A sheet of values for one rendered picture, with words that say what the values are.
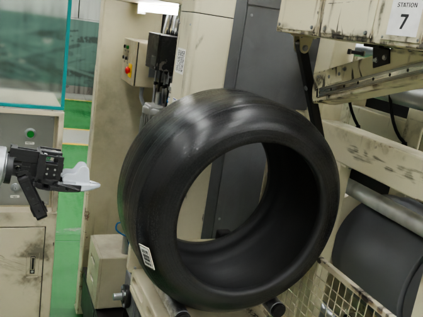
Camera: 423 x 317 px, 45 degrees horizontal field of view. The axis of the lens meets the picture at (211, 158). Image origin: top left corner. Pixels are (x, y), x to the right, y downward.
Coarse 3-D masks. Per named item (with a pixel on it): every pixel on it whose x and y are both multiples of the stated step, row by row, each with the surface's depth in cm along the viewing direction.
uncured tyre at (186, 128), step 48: (192, 96) 132; (240, 96) 125; (144, 144) 125; (192, 144) 114; (240, 144) 117; (288, 144) 122; (144, 192) 116; (288, 192) 158; (336, 192) 133; (144, 240) 118; (240, 240) 159; (288, 240) 152; (192, 288) 124; (240, 288) 132; (288, 288) 136
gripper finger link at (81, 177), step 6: (84, 168) 116; (66, 174) 114; (72, 174) 115; (78, 174) 116; (84, 174) 116; (66, 180) 115; (72, 180) 115; (78, 180) 116; (84, 180) 117; (84, 186) 116; (90, 186) 117; (96, 186) 119
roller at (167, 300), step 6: (156, 288) 142; (162, 294) 137; (162, 300) 136; (168, 300) 134; (174, 300) 133; (168, 306) 132; (174, 306) 130; (180, 306) 130; (168, 312) 132; (174, 312) 129; (180, 312) 128; (186, 312) 128
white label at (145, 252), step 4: (140, 244) 119; (140, 248) 119; (144, 248) 118; (148, 248) 116; (144, 252) 118; (148, 252) 117; (144, 256) 119; (148, 256) 118; (144, 260) 120; (148, 260) 119; (148, 264) 119; (152, 264) 118; (152, 268) 118
